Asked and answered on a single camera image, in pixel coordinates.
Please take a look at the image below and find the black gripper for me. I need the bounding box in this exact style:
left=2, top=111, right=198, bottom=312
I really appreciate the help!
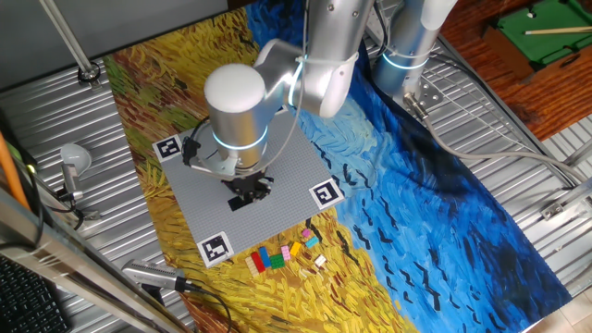
left=220, top=169, right=275, bottom=204

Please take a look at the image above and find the black Lego plate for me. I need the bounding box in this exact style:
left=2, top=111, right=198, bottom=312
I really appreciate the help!
left=227, top=195, right=254, bottom=213

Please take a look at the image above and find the grey Lego baseplate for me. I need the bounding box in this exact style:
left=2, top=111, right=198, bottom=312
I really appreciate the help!
left=151, top=104, right=346, bottom=269

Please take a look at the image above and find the painted print tablecloth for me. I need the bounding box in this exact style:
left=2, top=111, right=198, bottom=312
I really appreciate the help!
left=101, top=4, right=574, bottom=333

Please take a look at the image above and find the white dome lamp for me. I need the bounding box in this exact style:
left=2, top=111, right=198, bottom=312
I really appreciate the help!
left=58, top=142, right=93, bottom=201

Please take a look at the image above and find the silver robot mounting plate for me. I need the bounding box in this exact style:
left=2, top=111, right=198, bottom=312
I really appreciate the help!
left=401, top=76, right=443, bottom=119

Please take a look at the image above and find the silver pole with base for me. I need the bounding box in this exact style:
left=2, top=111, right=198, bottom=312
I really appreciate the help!
left=39, top=0, right=103, bottom=90

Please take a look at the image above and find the orange tube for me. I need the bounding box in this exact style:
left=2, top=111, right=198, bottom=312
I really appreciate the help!
left=0, top=131, right=31, bottom=212

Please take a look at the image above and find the black keyboard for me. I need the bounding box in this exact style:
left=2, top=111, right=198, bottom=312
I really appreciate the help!
left=0, top=254, right=71, bottom=333

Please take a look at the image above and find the aluminium strut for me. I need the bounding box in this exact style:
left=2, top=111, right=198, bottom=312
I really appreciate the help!
left=539, top=178, right=592, bottom=222

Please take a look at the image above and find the green mini pool table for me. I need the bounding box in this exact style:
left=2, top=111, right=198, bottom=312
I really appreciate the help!
left=483, top=0, right=592, bottom=80

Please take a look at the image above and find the wooden cue stick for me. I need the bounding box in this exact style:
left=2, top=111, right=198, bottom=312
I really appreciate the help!
left=524, top=26, right=592, bottom=36

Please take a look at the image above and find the silver camera bracket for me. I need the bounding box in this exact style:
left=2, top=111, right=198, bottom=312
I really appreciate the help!
left=188, top=148, right=244, bottom=179

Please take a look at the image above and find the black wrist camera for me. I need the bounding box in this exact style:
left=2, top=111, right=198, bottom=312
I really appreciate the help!
left=180, top=136, right=202, bottom=167

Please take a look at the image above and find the black camera cable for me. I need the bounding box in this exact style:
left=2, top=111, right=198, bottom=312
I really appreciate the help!
left=183, top=279, right=233, bottom=333

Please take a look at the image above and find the silver bar camera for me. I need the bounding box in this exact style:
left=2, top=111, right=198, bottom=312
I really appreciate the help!
left=121, top=258, right=190, bottom=293

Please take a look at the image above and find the grey bracket black ring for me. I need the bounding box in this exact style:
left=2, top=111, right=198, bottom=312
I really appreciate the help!
left=55, top=187, right=102, bottom=222

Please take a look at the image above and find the aluminium frame rail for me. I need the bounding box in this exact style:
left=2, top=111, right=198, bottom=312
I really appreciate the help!
left=0, top=187, right=189, bottom=333

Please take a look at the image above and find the thick grey cable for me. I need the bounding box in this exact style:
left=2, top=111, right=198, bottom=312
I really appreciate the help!
left=402, top=92, right=592, bottom=186

